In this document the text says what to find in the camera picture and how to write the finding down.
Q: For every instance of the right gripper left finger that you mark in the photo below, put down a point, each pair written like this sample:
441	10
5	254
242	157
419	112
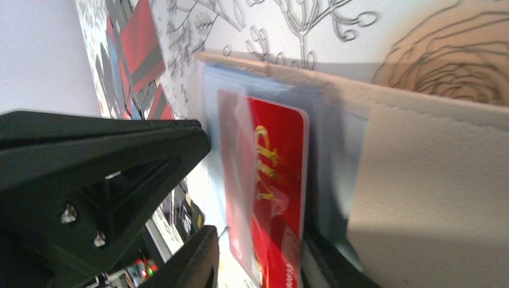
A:
195	264

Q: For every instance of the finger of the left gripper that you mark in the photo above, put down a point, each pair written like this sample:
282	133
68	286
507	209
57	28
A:
76	191

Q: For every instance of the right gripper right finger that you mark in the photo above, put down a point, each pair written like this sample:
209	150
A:
322	265

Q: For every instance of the beige card holder wallet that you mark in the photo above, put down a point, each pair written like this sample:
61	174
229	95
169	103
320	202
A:
411	189

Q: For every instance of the red vip card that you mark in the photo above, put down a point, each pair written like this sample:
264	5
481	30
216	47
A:
264	153

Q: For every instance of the red card centre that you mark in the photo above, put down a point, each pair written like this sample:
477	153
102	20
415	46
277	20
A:
160	108

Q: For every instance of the red card upper pile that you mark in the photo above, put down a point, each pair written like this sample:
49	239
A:
141	47

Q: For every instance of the floral table mat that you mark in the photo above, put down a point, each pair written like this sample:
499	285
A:
450	49

